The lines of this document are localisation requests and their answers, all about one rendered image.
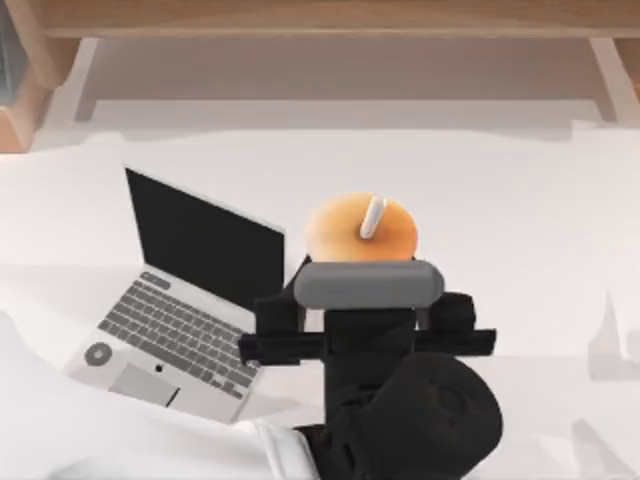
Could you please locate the pale grey rounded box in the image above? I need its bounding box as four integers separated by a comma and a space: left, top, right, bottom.
291, 260, 447, 310

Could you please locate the silver laptop with black screen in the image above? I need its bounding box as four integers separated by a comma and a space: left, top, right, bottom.
62, 166, 288, 425

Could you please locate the round orange bread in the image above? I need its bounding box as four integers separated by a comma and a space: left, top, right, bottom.
303, 191, 421, 264

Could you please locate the pale wooden shelf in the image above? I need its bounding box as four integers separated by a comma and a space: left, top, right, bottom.
42, 0, 640, 124

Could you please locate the wooden cupboard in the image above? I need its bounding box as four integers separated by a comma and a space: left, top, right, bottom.
0, 0, 82, 154

